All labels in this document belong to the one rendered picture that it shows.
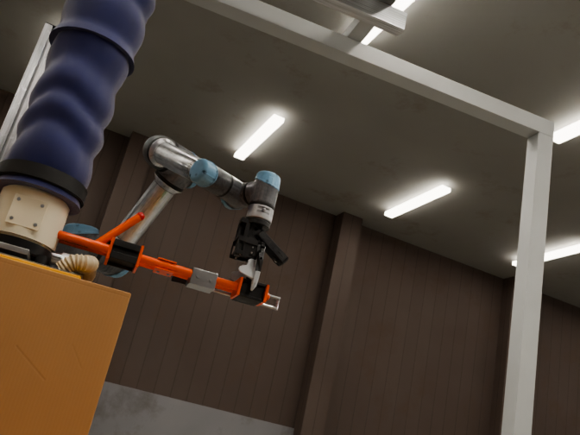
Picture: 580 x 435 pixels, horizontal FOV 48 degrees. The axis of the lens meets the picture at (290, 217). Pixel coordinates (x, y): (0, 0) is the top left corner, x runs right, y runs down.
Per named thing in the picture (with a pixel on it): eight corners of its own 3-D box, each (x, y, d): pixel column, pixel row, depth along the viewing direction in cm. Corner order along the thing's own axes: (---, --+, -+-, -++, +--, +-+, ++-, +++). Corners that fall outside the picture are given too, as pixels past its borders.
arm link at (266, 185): (267, 182, 196) (287, 179, 191) (258, 215, 192) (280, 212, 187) (249, 171, 191) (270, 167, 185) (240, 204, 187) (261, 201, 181)
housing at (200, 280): (189, 282, 170) (193, 266, 171) (185, 286, 176) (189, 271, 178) (214, 289, 172) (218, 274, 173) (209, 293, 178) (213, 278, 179)
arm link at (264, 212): (269, 216, 191) (278, 208, 184) (266, 230, 189) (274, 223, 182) (245, 209, 189) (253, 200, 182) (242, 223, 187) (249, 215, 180)
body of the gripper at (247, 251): (228, 260, 183) (237, 221, 187) (256, 268, 185) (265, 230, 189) (235, 254, 176) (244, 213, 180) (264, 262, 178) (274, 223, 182)
